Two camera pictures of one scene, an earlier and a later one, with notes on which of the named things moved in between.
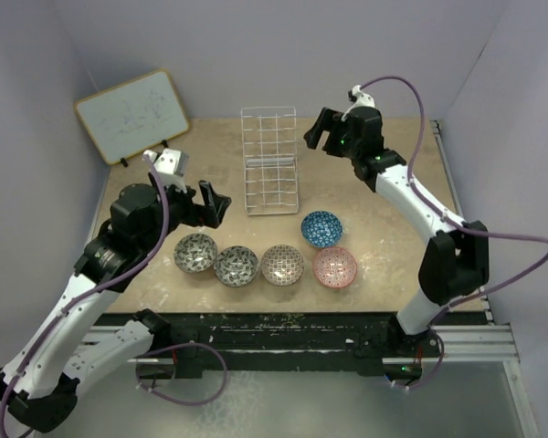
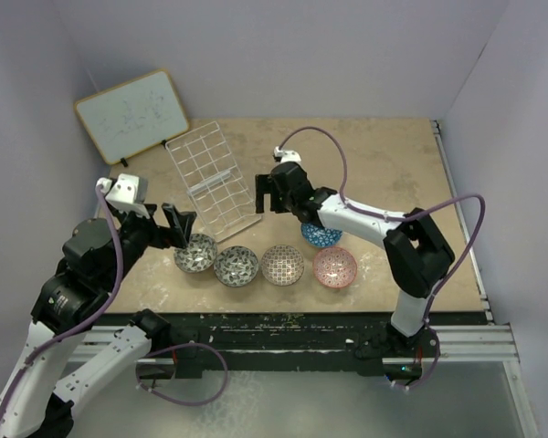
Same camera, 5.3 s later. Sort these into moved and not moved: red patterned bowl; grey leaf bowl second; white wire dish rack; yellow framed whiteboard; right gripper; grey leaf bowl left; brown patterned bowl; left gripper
Moved: white wire dish rack; left gripper; right gripper
Not moved: yellow framed whiteboard; red patterned bowl; brown patterned bowl; grey leaf bowl second; grey leaf bowl left
